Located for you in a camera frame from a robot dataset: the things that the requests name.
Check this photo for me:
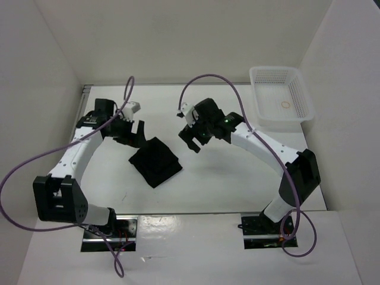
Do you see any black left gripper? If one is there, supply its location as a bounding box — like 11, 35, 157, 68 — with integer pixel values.
106, 115, 147, 148

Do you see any black skirt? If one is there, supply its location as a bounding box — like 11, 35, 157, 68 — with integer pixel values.
129, 137, 183, 188

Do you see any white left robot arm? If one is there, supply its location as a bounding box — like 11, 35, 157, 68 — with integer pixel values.
33, 99, 146, 238

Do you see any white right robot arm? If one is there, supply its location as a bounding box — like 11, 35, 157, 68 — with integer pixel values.
178, 98, 321, 233

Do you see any white plastic basket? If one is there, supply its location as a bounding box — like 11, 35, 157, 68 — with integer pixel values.
249, 66, 315, 125

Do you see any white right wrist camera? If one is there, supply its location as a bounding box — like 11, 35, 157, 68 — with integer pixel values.
176, 103, 199, 128

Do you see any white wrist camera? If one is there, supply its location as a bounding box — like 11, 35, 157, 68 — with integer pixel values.
176, 103, 199, 128
121, 102, 141, 122

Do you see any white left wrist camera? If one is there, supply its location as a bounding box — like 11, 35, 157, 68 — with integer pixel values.
121, 102, 141, 122

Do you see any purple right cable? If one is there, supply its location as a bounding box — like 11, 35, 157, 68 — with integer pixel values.
177, 74, 318, 257

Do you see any aluminium table edge rail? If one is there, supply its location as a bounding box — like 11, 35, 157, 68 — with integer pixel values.
78, 84, 92, 118

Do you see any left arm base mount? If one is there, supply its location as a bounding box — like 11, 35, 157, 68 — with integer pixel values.
80, 215, 138, 252

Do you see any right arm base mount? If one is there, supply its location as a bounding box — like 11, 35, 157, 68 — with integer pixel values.
237, 213, 284, 249

